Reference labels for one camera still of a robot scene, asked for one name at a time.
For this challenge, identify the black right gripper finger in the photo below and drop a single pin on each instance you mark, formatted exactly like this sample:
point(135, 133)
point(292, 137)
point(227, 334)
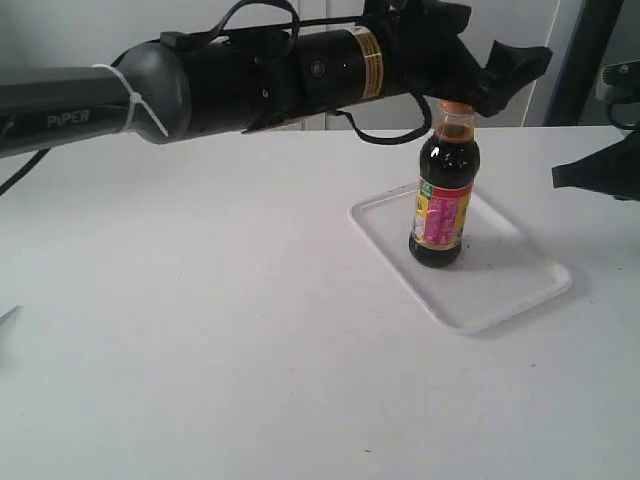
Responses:
point(612, 171)

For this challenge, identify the soy sauce bottle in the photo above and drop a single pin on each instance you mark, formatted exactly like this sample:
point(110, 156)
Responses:
point(449, 162)

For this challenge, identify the white plastic tray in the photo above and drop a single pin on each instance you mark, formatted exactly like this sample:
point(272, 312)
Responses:
point(498, 275)

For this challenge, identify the dark vertical post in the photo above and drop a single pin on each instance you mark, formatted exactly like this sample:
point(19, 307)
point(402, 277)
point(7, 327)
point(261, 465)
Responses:
point(595, 24)

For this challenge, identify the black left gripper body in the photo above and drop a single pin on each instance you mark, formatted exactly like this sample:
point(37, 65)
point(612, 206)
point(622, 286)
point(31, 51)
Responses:
point(426, 46)

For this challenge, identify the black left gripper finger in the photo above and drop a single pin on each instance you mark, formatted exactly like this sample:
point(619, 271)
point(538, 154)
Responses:
point(508, 70)

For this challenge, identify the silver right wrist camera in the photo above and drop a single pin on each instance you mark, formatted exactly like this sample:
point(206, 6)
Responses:
point(619, 85)

